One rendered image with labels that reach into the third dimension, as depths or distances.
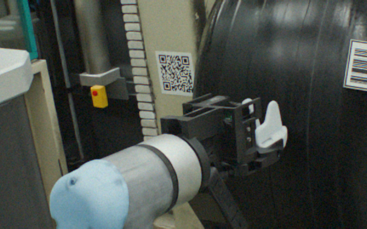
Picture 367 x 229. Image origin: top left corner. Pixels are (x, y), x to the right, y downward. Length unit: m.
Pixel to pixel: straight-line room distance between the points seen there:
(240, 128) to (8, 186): 0.61
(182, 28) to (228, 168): 0.46
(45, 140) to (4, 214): 1.16
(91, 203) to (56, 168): 0.73
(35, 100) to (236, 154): 0.61
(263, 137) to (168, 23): 0.43
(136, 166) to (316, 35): 0.34
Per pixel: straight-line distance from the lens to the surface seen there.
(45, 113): 1.41
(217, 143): 0.88
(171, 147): 0.81
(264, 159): 0.91
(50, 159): 1.45
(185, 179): 0.80
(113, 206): 0.73
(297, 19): 1.03
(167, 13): 1.32
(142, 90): 1.42
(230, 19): 1.09
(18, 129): 0.29
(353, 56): 0.99
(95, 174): 0.74
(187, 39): 1.31
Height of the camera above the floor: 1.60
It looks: 19 degrees down
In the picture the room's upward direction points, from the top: 9 degrees counter-clockwise
